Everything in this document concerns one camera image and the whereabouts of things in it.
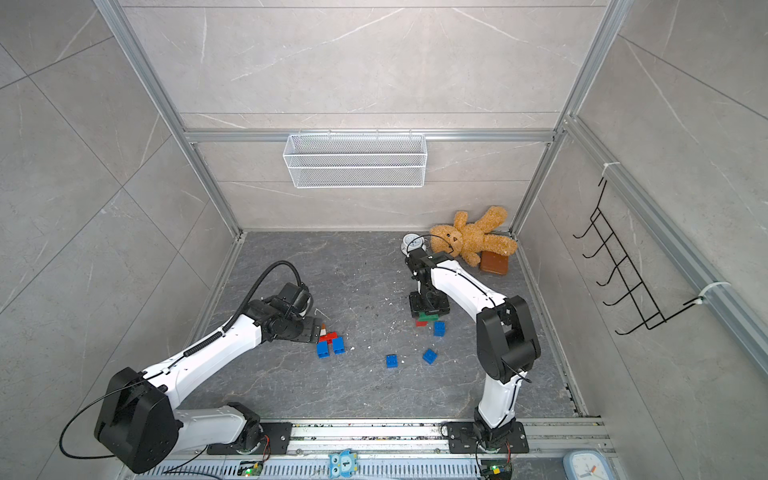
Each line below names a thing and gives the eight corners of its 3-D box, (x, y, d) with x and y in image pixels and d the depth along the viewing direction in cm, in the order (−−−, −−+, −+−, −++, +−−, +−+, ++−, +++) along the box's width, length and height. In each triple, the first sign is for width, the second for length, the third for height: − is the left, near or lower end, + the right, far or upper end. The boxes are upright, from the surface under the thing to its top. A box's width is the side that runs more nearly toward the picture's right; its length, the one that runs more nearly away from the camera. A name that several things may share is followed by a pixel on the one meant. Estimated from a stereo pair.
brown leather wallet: (478, 270, 111) (481, 262, 107) (480, 257, 115) (483, 249, 111) (504, 276, 109) (509, 268, 105) (505, 263, 113) (509, 255, 109)
